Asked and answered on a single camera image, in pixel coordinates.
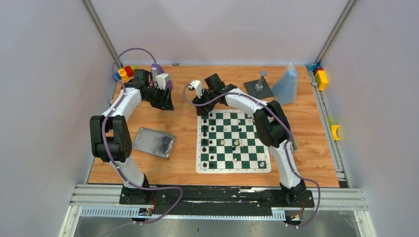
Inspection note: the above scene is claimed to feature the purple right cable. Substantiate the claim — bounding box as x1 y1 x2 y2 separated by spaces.
183 84 322 229

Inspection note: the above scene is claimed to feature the dark grey lego baseplate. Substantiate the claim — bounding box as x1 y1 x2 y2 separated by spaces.
244 79 274 100

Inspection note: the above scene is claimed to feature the purple metronome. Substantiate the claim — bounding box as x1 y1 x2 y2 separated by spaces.
151 63 166 88

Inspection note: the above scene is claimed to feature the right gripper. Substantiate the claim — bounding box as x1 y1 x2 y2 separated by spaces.
194 88 218 116

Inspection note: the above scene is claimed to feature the silver tin lid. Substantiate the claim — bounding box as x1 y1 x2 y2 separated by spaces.
133 127 176 159

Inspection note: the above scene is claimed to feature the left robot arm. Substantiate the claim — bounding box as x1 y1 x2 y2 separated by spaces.
89 69 174 204

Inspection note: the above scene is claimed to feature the yellow wooden cylinder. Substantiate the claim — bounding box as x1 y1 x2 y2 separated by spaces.
118 68 128 80

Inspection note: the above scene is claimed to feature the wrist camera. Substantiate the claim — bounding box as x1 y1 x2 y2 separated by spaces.
155 73 173 89
188 80 204 98

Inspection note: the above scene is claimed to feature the grey lego tower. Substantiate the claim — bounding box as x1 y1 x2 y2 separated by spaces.
255 70 267 91

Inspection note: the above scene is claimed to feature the colourful lego brick stack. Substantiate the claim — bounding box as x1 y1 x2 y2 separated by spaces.
306 64 328 91

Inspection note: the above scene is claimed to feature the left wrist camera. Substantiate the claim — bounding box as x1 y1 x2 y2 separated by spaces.
155 73 173 89

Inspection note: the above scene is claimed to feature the red wooden cylinder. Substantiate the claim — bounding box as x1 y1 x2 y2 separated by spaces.
124 66 134 78

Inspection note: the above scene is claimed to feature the silver metal tin box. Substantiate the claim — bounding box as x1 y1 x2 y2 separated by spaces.
283 114 298 152

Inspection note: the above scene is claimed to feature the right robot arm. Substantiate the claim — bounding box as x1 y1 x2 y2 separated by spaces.
184 74 306 206

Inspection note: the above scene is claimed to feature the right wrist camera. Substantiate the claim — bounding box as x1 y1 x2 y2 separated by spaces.
188 80 204 98

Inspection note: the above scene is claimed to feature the green white chess board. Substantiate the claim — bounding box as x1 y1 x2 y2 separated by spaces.
196 110 272 174

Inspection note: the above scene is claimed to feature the blue plastic bag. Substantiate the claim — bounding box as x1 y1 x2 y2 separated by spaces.
271 63 298 106

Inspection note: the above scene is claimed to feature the purple cable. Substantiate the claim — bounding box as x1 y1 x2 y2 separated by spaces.
183 84 322 229
101 47 184 237

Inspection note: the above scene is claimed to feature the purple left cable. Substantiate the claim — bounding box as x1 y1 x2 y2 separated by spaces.
101 47 184 237

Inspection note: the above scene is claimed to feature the blue wooden block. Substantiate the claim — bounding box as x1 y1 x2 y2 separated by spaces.
113 73 122 81

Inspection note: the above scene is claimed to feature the yellow curved block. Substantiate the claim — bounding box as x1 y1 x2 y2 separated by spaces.
327 116 340 141

